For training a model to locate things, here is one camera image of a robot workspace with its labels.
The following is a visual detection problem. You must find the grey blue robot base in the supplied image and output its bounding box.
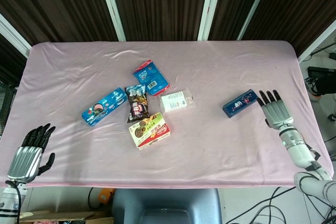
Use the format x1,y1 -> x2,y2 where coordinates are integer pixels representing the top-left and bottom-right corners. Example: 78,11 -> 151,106
111,188 -> 223,224

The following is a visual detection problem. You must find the pink tablecloth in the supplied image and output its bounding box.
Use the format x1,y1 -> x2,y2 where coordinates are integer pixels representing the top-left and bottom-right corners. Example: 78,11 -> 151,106
0,40 -> 334,189

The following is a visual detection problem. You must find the brown cardboard box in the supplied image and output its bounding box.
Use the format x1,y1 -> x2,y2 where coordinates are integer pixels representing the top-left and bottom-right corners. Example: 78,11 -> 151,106
19,210 -> 115,224

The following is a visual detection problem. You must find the blue red snack bag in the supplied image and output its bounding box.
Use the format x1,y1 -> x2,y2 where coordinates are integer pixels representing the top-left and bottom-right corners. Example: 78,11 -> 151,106
133,59 -> 171,97

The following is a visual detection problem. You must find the long blue cookie pack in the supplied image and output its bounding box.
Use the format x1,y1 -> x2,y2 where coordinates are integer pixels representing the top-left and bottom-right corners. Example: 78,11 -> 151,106
80,87 -> 129,127

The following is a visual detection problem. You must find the white partition frame post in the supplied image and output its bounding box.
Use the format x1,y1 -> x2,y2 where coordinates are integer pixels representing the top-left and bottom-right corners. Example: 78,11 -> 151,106
197,0 -> 225,41
97,0 -> 127,42
237,0 -> 275,40
0,14 -> 32,58
298,19 -> 336,63

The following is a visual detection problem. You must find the blue glasses case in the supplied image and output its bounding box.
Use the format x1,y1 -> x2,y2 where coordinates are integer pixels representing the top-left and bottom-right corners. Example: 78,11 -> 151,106
222,89 -> 258,119

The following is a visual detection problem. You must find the orange object under table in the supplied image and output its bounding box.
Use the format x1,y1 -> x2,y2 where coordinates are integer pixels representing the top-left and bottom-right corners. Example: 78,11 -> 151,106
98,188 -> 116,205

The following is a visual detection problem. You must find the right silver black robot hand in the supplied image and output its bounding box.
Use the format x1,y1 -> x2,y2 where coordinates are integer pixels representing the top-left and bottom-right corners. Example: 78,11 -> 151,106
256,89 -> 295,130

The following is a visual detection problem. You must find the black cable under table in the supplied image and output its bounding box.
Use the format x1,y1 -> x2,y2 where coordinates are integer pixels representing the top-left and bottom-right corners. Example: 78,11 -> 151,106
87,187 -> 102,210

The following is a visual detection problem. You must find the white tissue pack in plastic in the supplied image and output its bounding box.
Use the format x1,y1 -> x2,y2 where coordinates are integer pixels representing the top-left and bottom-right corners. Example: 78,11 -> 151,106
159,89 -> 196,114

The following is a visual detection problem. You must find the black snack bag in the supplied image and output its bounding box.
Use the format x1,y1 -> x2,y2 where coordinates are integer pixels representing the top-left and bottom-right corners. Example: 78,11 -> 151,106
124,84 -> 150,124

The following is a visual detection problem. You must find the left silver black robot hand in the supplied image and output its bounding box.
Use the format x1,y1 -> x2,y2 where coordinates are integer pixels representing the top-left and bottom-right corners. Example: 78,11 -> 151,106
6,123 -> 56,184

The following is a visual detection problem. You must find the green white biscuit box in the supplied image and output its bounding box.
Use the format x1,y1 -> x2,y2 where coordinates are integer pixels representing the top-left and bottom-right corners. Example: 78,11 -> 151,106
128,112 -> 171,151

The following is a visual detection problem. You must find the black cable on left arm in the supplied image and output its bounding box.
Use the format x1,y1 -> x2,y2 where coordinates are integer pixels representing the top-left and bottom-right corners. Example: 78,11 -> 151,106
5,180 -> 22,224

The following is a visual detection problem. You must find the white orange sneaker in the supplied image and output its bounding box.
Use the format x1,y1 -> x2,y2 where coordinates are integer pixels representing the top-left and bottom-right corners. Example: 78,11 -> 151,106
304,77 -> 322,102

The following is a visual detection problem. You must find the black flat floor device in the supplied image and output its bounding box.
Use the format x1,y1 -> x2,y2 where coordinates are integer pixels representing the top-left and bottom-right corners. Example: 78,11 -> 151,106
307,66 -> 336,78

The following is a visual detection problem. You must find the black rounded object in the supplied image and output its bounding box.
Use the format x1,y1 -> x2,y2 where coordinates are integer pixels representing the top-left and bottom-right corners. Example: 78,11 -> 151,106
314,76 -> 336,96

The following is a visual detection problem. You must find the dark slatted partition panel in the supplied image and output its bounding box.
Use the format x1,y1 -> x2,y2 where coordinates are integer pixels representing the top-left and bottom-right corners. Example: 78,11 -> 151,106
0,0 -> 119,46
243,0 -> 336,57
208,0 -> 268,41
107,0 -> 211,42

